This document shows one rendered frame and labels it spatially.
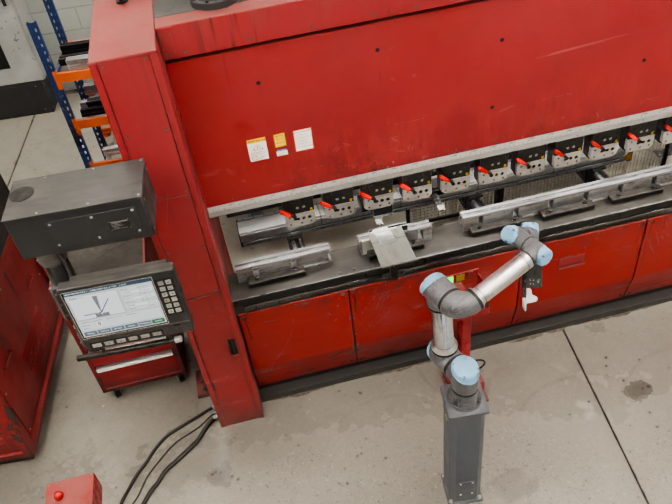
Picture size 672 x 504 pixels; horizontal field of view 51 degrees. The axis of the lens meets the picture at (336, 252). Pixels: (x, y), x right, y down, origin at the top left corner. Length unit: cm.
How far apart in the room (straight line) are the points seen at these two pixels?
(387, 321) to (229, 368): 91
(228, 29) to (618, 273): 267
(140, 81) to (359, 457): 230
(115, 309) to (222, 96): 98
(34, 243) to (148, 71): 75
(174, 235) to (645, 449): 265
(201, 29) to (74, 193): 80
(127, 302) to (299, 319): 118
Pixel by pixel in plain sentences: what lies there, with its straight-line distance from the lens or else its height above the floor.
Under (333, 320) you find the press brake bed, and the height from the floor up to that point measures 56.
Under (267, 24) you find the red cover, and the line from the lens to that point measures 294.
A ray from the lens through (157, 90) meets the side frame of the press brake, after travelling 281.
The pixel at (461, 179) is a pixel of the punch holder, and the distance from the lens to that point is 361.
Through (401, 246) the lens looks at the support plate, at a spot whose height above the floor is 100.
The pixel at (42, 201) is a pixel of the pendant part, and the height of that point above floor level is 195.
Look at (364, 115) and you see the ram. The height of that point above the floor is 172.
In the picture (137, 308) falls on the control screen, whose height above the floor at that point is 143.
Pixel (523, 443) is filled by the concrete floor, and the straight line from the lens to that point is 406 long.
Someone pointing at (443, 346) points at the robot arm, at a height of 105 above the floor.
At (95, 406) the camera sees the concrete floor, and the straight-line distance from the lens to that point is 462.
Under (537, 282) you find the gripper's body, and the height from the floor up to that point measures 129.
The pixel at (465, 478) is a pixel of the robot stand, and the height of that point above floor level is 24.
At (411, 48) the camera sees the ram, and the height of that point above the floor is 200.
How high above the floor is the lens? 340
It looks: 42 degrees down
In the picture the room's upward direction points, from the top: 8 degrees counter-clockwise
